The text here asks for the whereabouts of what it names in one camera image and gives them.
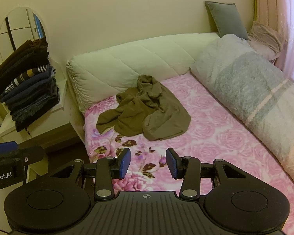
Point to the stack of dark folded clothes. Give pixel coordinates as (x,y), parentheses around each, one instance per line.
(27,90)

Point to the grey pillow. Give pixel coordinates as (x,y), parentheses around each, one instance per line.
(225,19)

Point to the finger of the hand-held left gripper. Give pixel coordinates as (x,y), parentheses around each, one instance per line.
(2,148)

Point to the oval wall mirror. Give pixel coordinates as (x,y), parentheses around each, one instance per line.
(17,24)

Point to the cream padded headboard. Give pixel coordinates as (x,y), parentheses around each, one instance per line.
(112,61)

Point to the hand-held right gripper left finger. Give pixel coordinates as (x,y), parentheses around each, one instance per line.
(124,164)

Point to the olive brown garment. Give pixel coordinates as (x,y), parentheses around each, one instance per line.
(161,117)

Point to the pink floral bedsheet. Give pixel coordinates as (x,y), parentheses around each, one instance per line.
(210,139)

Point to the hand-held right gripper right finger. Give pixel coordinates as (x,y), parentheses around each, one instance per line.
(171,164)

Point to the pink drape curtain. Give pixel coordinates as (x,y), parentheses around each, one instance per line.
(267,2)

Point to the grey and cream striped duvet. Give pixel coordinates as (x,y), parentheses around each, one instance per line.
(247,85)

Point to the white vanity table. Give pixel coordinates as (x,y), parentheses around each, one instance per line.
(11,126)

